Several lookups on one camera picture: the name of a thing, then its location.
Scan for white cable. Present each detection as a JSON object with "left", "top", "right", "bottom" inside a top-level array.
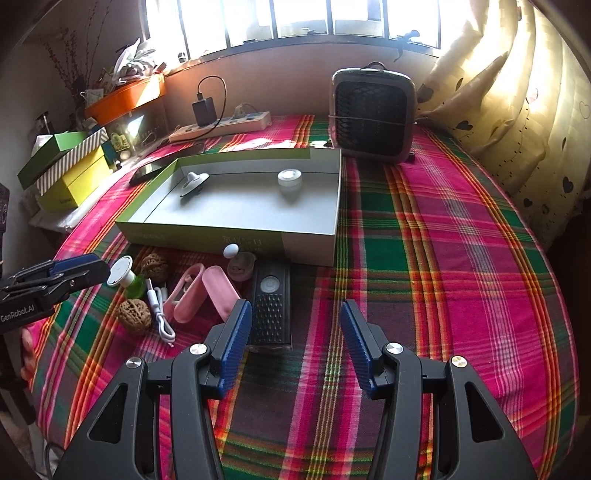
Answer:
[{"left": 145, "top": 278, "right": 177, "bottom": 344}]

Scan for glass tank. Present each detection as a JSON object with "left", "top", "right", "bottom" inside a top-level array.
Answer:
[{"left": 105, "top": 99, "right": 168, "bottom": 160}]

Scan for black charger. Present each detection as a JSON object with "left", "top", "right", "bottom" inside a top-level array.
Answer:
[{"left": 192, "top": 97, "right": 218, "bottom": 126}]

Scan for black window latch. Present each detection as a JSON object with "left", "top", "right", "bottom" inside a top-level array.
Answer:
[{"left": 394, "top": 28, "right": 421, "bottom": 61}]

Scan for yellow cardboard box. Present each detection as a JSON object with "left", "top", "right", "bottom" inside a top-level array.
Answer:
[{"left": 39, "top": 148, "right": 116, "bottom": 213}]

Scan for beige power strip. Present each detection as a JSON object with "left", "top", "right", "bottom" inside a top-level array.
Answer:
[{"left": 168, "top": 111, "right": 272, "bottom": 143}]

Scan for black charger cable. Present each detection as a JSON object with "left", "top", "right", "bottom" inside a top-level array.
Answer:
[{"left": 198, "top": 76, "right": 228, "bottom": 126}]

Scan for white paper sheet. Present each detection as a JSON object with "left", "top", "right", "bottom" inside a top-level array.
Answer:
[{"left": 28, "top": 203, "right": 95, "bottom": 232}]

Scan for grey portable heater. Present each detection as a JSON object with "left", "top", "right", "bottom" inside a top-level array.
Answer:
[{"left": 327, "top": 62, "right": 419, "bottom": 164}]

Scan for black smartphone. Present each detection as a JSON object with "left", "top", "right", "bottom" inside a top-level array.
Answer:
[{"left": 128, "top": 159, "right": 178, "bottom": 186}]

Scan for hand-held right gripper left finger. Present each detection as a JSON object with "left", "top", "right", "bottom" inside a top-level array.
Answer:
[{"left": 53, "top": 299, "right": 254, "bottom": 480}]

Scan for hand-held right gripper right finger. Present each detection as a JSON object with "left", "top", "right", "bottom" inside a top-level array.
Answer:
[{"left": 339, "top": 299, "right": 539, "bottom": 480}]

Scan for pink oblong lid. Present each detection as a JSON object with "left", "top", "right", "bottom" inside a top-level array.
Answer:
[{"left": 203, "top": 265, "right": 242, "bottom": 321}]

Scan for cream heart-print curtain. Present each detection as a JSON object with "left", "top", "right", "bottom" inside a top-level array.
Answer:
[{"left": 416, "top": 0, "right": 591, "bottom": 250}]

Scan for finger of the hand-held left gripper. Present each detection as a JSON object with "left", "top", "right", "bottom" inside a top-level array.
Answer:
[
  {"left": 9, "top": 255, "right": 106, "bottom": 283},
  {"left": 2, "top": 261, "right": 110, "bottom": 301}
]

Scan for dried branches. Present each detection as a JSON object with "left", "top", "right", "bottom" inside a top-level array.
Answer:
[{"left": 39, "top": 0, "right": 95, "bottom": 109}]

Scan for white oval device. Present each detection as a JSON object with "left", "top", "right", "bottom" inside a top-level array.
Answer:
[{"left": 179, "top": 171, "right": 211, "bottom": 199}]

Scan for pink oblong case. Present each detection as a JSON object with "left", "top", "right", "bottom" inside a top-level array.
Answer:
[{"left": 166, "top": 263, "right": 206, "bottom": 322}]

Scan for orange plastic tray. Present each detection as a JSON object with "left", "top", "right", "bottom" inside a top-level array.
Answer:
[{"left": 84, "top": 74, "right": 167, "bottom": 125}]

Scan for striped cardboard box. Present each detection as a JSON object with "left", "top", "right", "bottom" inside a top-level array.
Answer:
[{"left": 36, "top": 138, "right": 109, "bottom": 197}]

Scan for brown walnut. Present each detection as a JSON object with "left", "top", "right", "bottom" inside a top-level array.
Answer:
[
  {"left": 117, "top": 299, "right": 149, "bottom": 329},
  {"left": 141, "top": 253, "right": 168, "bottom": 280}
]

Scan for person's left hand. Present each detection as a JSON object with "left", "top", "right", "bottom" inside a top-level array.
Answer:
[{"left": 18, "top": 325, "right": 40, "bottom": 381}]

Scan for plaid tablecloth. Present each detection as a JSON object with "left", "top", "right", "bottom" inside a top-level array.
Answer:
[{"left": 23, "top": 113, "right": 580, "bottom": 480}]

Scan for white cardboard tray box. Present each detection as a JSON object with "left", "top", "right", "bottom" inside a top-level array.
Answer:
[{"left": 115, "top": 148, "right": 343, "bottom": 267}]

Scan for potted plant with papers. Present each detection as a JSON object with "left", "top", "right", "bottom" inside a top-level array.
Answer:
[{"left": 99, "top": 39, "right": 160, "bottom": 86}]

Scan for window grille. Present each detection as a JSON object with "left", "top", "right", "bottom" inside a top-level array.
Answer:
[{"left": 143, "top": 0, "right": 444, "bottom": 61}]

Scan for black rectangular device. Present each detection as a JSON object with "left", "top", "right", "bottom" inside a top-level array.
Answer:
[{"left": 247, "top": 263, "right": 294, "bottom": 349}]

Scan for green bottle with white cap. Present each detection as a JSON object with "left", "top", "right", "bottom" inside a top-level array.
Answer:
[{"left": 107, "top": 257, "right": 147, "bottom": 298}]

